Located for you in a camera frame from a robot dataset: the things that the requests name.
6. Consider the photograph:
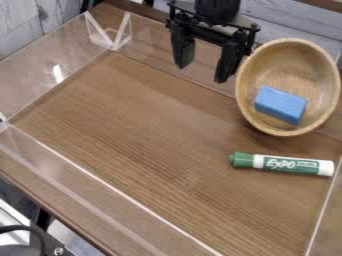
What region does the clear acrylic tray wall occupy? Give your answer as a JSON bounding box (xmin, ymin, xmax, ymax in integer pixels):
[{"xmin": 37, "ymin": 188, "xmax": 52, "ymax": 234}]
[{"xmin": 0, "ymin": 8, "xmax": 342, "ymax": 256}]

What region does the black metal bracket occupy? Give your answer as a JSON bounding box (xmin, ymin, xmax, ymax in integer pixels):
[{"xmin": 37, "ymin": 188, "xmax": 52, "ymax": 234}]
[{"xmin": 44, "ymin": 234, "xmax": 76, "ymax": 256}]

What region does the green Expo marker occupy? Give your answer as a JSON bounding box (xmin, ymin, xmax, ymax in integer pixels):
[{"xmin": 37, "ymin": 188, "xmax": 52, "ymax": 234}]
[{"xmin": 228, "ymin": 152, "xmax": 335, "ymax": 177}]

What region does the brown wooden bowl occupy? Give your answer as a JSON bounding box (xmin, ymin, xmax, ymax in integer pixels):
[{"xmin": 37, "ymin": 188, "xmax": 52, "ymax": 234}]
[{"xmin": 235, "ymin": 38, "xmax": 342, "ymax": 137}]

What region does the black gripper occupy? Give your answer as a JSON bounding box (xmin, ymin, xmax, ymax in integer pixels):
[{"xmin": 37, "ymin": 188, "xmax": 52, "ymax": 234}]
[{"xmin": 165, "ymin": 0, "xmax": 260, "ymax": 83}]

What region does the black cable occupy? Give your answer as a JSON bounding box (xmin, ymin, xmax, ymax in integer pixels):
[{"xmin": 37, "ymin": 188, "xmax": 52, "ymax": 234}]
[{"xmin": 0, "ymin": 224, "xmax": 48, "ymax": 256}]

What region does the blue foam block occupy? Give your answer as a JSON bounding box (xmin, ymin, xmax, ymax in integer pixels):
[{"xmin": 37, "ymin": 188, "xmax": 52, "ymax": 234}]
[{"xmin": 253, "ymin": 85, "xmax": 307, "ymax": 125}]

